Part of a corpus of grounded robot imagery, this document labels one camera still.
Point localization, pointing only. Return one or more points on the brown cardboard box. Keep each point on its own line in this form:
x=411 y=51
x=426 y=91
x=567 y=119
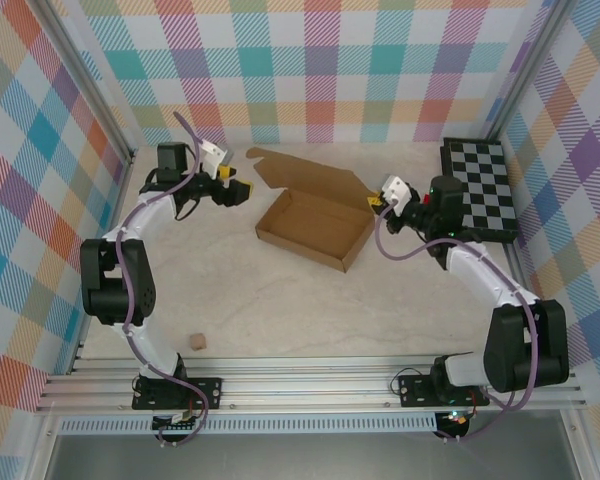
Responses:
x=310 y=230

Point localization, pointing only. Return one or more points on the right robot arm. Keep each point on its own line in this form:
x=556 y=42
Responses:
x=525 y=340

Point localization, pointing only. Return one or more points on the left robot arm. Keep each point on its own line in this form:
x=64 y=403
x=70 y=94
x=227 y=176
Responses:
x=115 y=285

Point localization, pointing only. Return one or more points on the black grey checkerboard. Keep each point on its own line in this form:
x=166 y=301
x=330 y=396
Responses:
x=485 y=175

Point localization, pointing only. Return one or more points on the small wooden cube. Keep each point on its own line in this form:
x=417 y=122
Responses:
x=198 y=342

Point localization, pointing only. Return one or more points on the round black controller board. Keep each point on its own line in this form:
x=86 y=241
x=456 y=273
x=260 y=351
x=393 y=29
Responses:
x=455 y=422

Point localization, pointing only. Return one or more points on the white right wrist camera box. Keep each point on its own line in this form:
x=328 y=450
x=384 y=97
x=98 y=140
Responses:
x=396 y=190

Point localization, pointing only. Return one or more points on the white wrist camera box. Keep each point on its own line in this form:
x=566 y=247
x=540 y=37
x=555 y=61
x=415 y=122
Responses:
x=213 y=152
x=396 y=190

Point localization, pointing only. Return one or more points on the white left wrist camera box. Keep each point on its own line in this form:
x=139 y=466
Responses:
x=213 y=152

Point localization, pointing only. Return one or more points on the aluminium corner post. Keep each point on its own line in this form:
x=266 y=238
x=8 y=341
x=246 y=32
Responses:
x=87 y=80
x=520 y=80

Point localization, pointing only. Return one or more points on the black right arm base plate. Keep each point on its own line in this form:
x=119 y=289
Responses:
x=412 y=390

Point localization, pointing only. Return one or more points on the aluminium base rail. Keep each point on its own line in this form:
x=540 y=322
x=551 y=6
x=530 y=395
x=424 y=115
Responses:
x=305 y=385

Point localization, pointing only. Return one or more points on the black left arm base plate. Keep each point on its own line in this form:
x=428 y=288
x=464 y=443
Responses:
x=212 y=392

